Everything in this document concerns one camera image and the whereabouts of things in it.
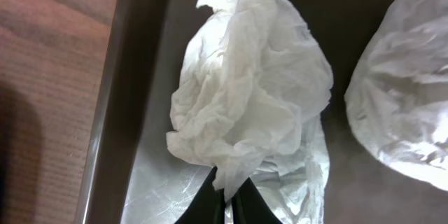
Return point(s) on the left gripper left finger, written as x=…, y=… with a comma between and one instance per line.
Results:
x=207, y=206

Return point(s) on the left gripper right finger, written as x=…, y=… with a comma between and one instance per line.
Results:
x=249, y=207

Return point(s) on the white tissue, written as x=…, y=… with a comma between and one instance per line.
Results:
x=253, y=84

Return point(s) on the brown serving tray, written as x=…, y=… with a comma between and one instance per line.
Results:
x=130, y=176

